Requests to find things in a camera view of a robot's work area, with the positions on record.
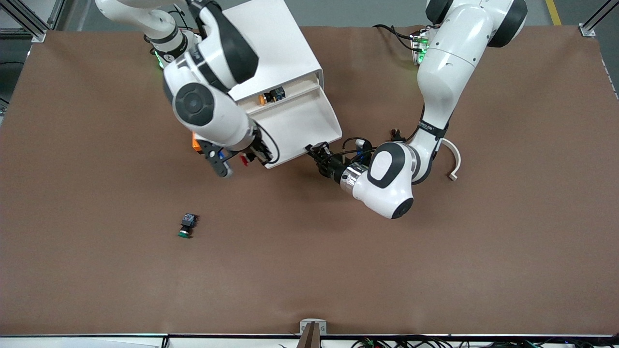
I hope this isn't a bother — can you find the black cable bundle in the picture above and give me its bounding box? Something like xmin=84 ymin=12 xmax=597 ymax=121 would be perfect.
xmin=351 ymin=337 xmax=619 ymax=348

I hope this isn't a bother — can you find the yellow push button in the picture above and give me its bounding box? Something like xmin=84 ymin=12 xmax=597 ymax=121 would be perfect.
xmin=259 ymin=87 xmax=287 ymax=107

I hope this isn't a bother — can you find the white curved plastic bracket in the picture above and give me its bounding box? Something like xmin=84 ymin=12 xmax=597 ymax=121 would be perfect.
xmin=441 ymin=138 xmax=462 ymax=182

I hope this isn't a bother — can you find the metal base connector plate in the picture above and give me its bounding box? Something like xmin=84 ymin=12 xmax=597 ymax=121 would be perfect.
xmin=410 ymin=28 xmax=431 ymax=66

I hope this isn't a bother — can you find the green push button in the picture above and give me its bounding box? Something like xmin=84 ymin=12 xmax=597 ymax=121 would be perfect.
xmin=177 ymin=213 xmax=198 ymax=239

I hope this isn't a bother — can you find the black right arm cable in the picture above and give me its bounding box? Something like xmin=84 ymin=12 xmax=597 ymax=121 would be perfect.
xmin=259 ymin=126 xmax=280 ymax=163

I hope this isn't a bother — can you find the white plastic drawer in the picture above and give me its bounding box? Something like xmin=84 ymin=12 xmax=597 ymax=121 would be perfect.
xmin=246 ymin=85 xmax=343 ymax=169

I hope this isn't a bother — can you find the grey metal table bracket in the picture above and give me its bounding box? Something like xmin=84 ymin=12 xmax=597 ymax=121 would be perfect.
xmin=299 ymin=319 xmax=327 ymax=336

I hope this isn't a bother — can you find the black base cable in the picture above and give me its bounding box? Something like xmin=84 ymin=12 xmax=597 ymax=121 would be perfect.
xmin=372 ymin=23 xmax=424 ymax=52

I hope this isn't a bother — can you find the white drawer cabinet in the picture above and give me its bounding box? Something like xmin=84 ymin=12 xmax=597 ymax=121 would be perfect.
xmin=220 ymin=0 xmax=324 ymax=117

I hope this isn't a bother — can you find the aluminium frame profile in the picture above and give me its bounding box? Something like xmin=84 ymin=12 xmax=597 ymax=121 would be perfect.
xmin=0 ymin=0 xmax=66 ymax=43
xmin=578 ymin=0 xmax=619 ymax=38

